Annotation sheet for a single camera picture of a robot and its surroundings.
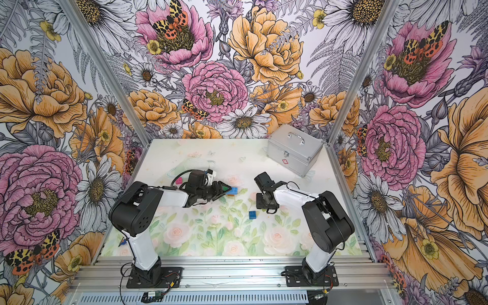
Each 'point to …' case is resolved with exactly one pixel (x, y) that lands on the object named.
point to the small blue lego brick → (252, 215)
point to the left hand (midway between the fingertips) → (228, 194)
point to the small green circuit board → (152, 296)
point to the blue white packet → (123, 242)
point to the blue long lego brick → (233, 191)
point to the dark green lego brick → (225, 188)
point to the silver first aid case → (293, 149)
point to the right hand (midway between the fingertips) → (263, 208)
